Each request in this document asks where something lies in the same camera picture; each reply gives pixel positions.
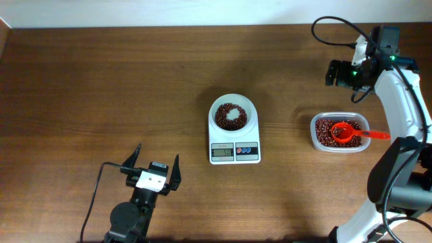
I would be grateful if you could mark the orange plastic scoop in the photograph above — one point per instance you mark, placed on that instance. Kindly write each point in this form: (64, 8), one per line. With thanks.
(343, 132)

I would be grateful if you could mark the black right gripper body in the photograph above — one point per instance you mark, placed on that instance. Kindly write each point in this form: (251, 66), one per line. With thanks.
(333, 72)

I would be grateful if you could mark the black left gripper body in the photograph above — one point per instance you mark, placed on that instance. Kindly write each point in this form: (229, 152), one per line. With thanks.
(131, 182)

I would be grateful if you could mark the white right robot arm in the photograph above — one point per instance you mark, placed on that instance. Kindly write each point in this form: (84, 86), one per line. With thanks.
(399, 185)

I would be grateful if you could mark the white round bowl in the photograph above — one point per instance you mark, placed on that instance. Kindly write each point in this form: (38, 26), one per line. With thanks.
(240, 100)

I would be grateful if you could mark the clear plastic bean container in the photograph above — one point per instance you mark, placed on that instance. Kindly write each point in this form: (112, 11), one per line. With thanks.
(337, 117)

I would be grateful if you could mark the red adzuki beans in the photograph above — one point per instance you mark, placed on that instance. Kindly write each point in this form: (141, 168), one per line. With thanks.
(324, 135)

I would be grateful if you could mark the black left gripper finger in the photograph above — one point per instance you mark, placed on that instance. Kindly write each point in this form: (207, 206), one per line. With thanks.
(131, 160)
(176, 178)

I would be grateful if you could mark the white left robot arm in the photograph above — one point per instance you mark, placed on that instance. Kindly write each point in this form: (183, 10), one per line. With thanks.
(130, 220)

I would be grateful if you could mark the beans in white bowl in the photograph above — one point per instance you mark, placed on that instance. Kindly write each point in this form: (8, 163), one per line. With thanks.
(230, 117)

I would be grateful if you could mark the white digital kitchen scale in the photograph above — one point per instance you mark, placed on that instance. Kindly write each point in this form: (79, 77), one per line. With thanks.
(234, 148)

